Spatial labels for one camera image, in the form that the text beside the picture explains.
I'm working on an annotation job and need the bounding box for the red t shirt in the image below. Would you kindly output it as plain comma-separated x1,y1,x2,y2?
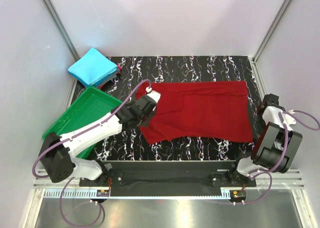
139,81,253,145

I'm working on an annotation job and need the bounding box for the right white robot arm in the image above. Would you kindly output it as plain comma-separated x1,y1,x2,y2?
227,94,303,187

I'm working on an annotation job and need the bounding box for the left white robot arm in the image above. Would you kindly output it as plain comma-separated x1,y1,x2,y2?
38,87,161,186

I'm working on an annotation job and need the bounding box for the folded grey shirt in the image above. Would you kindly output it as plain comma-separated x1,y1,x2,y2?
95,72,118,89

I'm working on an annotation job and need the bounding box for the green plastic tray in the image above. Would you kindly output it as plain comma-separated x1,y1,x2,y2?
41,85,125,159

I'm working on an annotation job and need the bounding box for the folded light blue shirt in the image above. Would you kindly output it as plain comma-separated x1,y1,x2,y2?
68,48,117,87

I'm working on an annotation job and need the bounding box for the right aluminium frame post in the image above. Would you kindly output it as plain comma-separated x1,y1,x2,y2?
252,0,301,63

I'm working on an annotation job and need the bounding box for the aluminium frame post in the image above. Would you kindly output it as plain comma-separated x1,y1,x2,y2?
42,0,80,61
252,0,301,63

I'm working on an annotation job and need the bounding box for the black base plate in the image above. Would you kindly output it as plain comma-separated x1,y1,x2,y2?
79,160,256,193

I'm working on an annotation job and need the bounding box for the white slotted cable duct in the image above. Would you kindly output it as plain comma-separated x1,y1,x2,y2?
44,187,247,200

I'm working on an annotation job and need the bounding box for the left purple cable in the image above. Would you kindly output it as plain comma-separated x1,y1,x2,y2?
32,79,153,226

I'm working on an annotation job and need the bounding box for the left aluminium frame post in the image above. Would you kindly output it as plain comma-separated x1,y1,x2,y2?
42,0,80,61

